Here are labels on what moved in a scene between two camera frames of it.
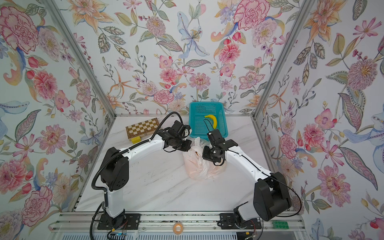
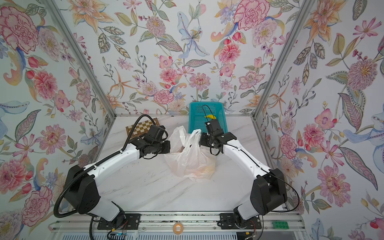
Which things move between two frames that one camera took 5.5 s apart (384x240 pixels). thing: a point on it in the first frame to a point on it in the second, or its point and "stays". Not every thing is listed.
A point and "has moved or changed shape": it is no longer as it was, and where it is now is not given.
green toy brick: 280,225 stays
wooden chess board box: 144,129 stays
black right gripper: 205,156 to 202,142
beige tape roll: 174,228 stays
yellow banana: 214,119 stays
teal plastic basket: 199,125 stays
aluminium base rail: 80,222 stays
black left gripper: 186,148 to 167,144
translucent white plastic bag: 197,167 has moved or changed shape
